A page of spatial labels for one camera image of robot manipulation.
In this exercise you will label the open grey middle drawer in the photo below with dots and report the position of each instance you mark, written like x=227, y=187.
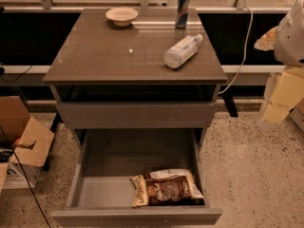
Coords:
x=102, y=192

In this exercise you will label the open cardboard box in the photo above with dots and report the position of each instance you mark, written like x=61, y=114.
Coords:
x=28, y=142

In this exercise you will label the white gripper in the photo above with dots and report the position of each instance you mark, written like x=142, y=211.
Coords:
x=291, y=38

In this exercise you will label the grey drawer cabinet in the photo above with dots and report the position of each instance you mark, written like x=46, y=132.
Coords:
x=107, y=77

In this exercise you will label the blue energy drink can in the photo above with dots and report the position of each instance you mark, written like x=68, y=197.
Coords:
x=182, y=14

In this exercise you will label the cardboard box at right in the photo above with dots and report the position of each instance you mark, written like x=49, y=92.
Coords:
x=298, y=115

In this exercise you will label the brown chip bag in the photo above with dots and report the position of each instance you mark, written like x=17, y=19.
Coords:
x=165, y=186

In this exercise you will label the white bowl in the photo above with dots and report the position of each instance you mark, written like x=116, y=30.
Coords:
x=121, y=16

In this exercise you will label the clear plastic water bottle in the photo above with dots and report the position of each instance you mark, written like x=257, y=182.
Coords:
x=182, y=51

